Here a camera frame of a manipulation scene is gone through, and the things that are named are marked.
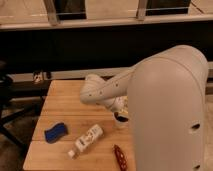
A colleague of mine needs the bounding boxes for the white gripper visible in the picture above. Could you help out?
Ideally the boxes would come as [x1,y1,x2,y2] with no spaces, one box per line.
[109,96,129,122]

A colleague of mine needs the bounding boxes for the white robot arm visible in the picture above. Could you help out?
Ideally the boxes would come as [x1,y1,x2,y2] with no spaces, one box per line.
[80,45,208,171]

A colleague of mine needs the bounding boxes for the white plastic bottle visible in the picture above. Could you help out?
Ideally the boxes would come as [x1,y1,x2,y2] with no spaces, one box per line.
[68,124,104,158]

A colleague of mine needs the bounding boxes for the red patterned tool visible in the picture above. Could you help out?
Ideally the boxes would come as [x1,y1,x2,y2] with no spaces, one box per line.
[114,145,127,171]

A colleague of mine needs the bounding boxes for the small white black device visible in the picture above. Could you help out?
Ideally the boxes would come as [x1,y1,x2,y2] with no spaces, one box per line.
[33,70,52,84]

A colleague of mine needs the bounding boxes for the black office chair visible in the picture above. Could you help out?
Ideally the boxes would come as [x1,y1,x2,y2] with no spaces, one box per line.
[0,60,43,151]

